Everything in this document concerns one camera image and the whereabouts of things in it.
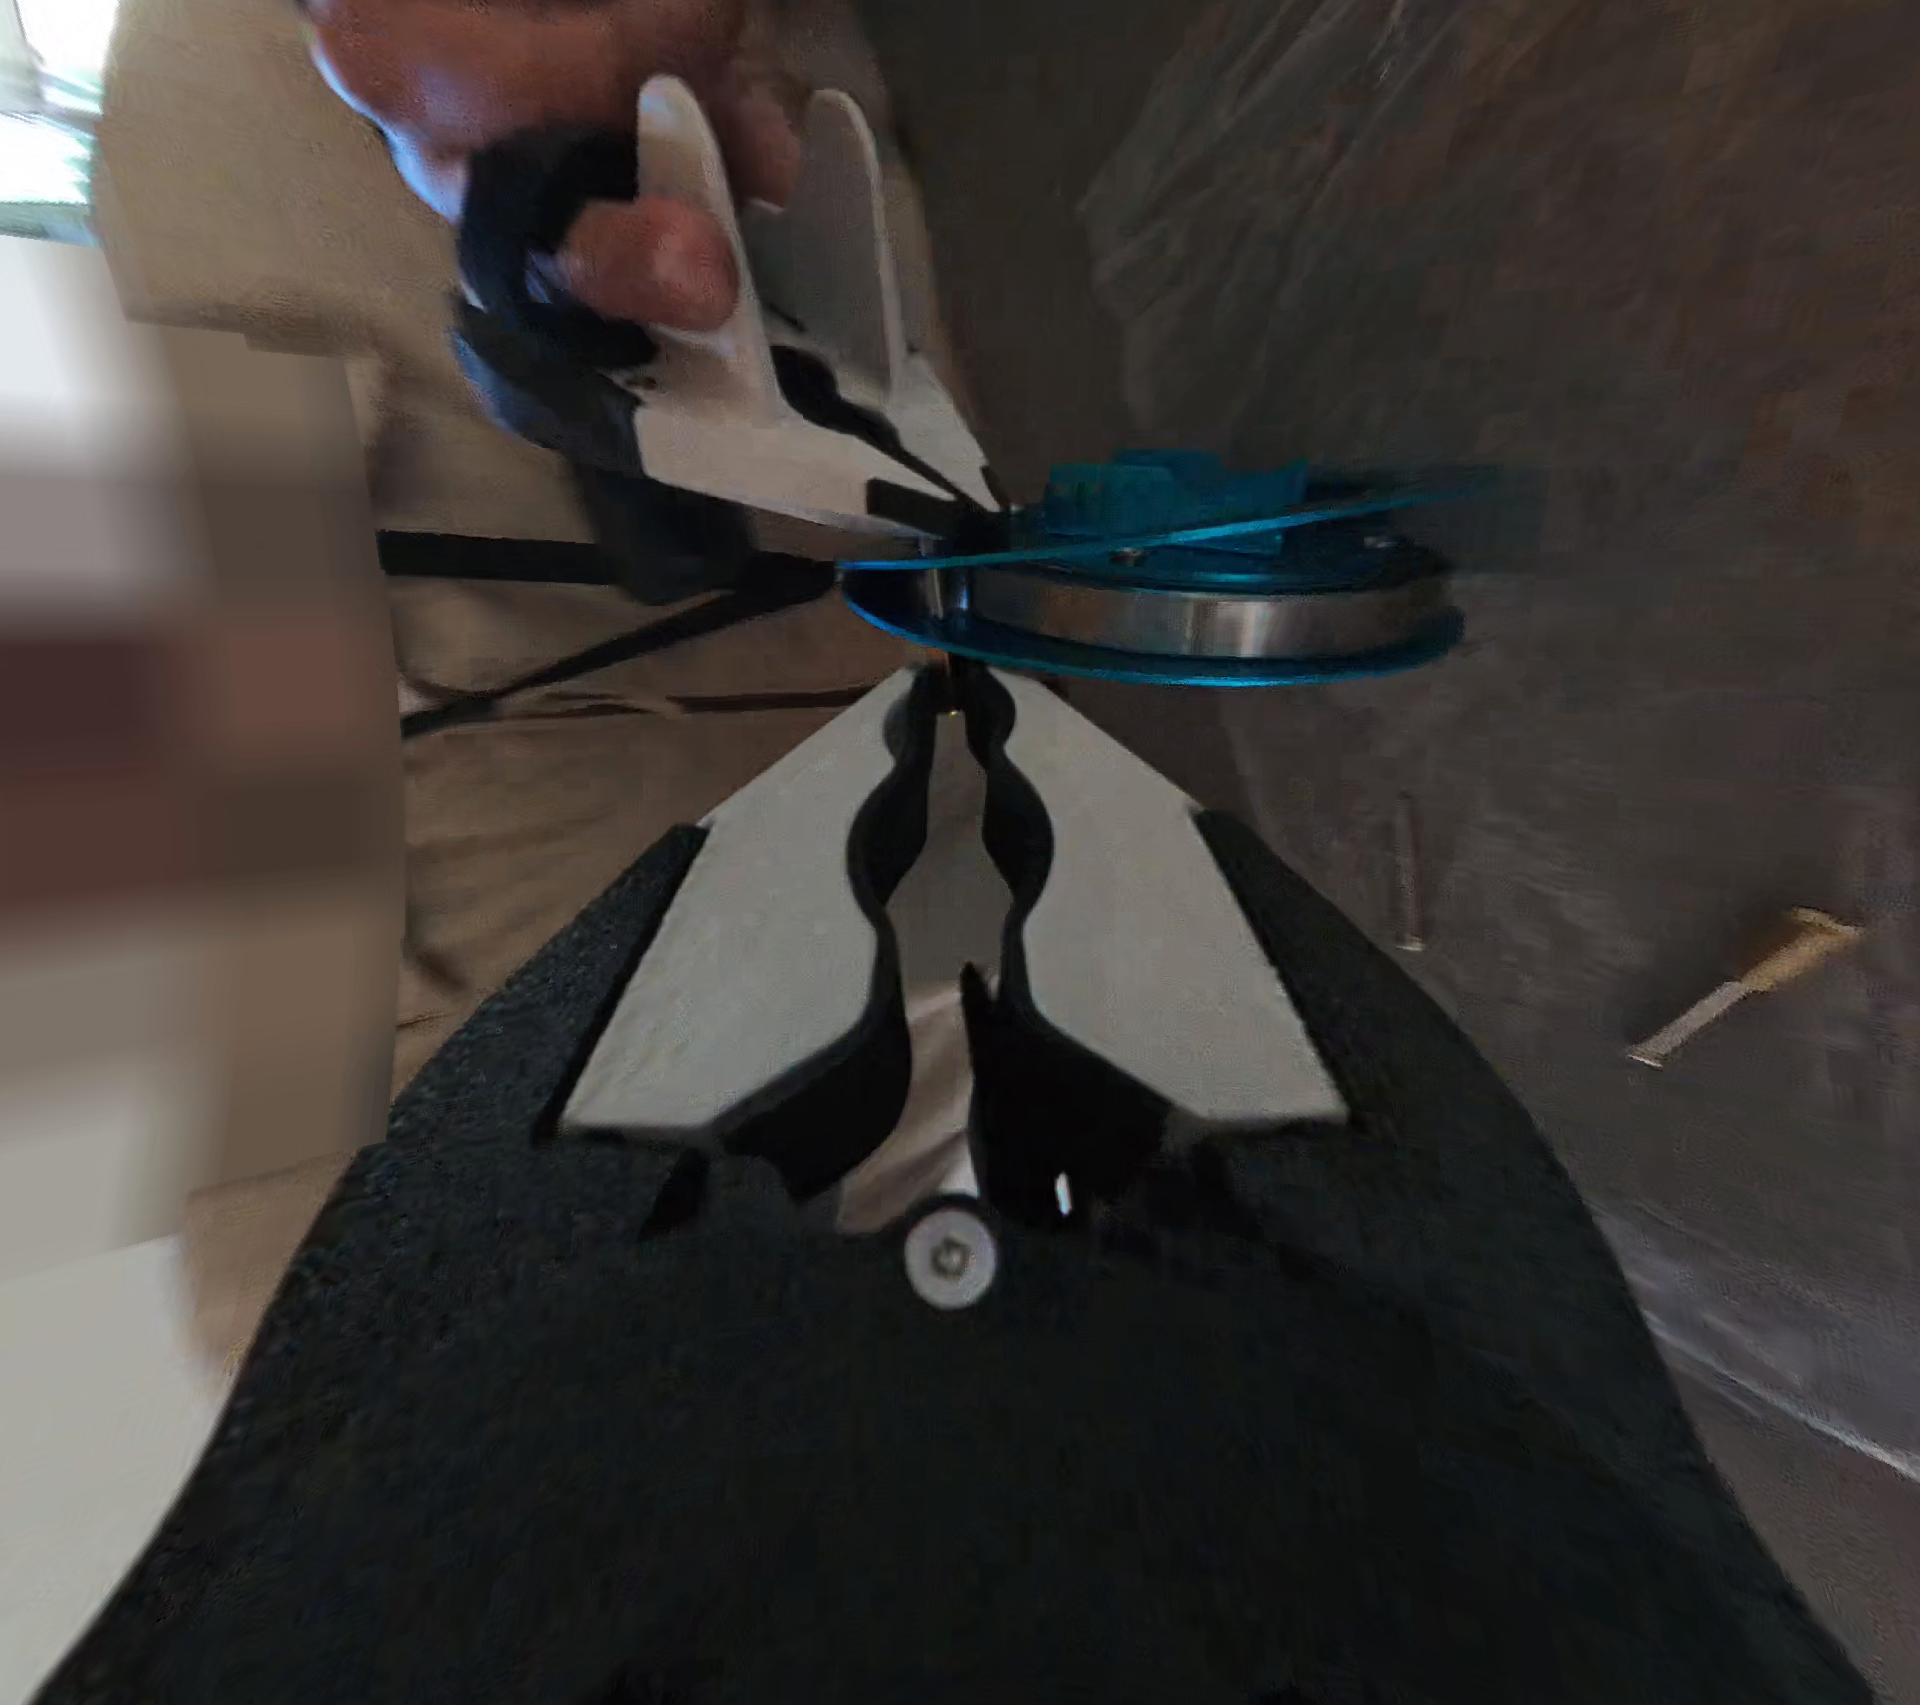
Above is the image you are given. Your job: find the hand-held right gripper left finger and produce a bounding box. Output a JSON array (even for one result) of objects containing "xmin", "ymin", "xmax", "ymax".
[{"xmin": 557, "ymin": 667, "xmax": 939, "ymax": 1145}]

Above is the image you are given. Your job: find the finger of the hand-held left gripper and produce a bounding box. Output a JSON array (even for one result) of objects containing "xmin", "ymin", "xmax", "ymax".
[
  {"xmin": 768, "ymin": 344, "xmax": 1002, "ymax": 507},
  {"xmin": 633, "ymin": 412, "xmax": 966, "ymax": 541}
]

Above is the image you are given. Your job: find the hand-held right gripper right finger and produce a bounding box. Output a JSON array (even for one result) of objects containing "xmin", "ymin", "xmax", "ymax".
[{"xmin": 960, "ymin": 667, "xmax": 1348, "ymax": 1141}]

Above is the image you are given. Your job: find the blue metal turntable assembly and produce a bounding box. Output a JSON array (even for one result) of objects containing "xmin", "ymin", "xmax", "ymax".
[{"xmin": 833, "ymin": 444, "xmax": 1550, "ymax": 694}]

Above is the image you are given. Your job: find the grey desk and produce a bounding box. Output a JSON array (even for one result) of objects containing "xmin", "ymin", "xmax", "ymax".
[{"xmin": 839, "ymin": 0, "xmax": 1920, "ymax": 1705}]

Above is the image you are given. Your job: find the person's left hand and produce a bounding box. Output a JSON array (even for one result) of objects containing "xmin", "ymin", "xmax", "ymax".
[{"xmin": 246, "ymin": 0, "xmax": 804, "ymax": 335}]

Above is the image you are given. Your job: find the person's beige jacket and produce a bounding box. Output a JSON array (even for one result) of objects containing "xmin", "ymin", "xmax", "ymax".
[{"xmin": 90, "ymin": 0, "xmax": 992, "ymax": 1287}]

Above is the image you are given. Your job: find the large clear plastic bag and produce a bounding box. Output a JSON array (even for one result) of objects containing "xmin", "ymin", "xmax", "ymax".
[{"xmin": 1075, "ymin": 0, "xmax": 1920, "ymax": 1488}]

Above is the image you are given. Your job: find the black lanyard with reel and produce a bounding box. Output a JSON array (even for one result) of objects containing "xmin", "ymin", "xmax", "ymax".
[{"xmin": 373, "ymin": 525, "xmax": 846, "ymax": 742}]

